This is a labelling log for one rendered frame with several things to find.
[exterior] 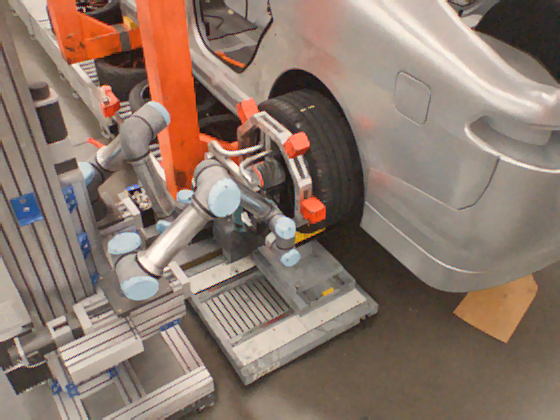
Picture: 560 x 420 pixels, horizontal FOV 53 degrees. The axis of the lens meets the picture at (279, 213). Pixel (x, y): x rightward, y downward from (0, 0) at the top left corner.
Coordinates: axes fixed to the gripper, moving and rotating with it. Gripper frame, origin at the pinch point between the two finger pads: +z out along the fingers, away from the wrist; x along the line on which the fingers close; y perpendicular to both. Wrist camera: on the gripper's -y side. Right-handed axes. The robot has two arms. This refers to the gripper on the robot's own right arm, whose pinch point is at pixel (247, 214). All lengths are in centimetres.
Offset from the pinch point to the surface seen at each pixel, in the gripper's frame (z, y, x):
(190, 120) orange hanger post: 57, 17, -2
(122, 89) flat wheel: 222, -46, -19
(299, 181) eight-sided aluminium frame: -8.3, 14.9, -21.0
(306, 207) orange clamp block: -14.8, 5.4, -20.6
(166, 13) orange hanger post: 57, 70, 3
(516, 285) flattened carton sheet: -53, -81, -144
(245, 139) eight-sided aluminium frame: 44, 6, -25
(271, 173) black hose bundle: -1.8, 19.0, -11.2
